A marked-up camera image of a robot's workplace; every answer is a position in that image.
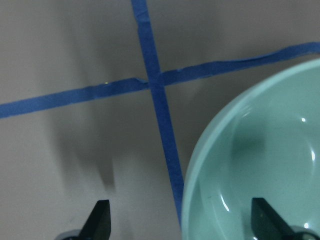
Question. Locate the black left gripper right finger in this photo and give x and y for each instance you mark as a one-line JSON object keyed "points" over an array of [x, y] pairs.
{"points": [[267, 224]]}

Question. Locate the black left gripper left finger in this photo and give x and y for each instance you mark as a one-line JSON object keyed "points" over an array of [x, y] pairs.
{"points": [[98, 224]]}

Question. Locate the green bowl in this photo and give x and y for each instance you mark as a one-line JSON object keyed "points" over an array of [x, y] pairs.
{"points": [[264, 144]]}

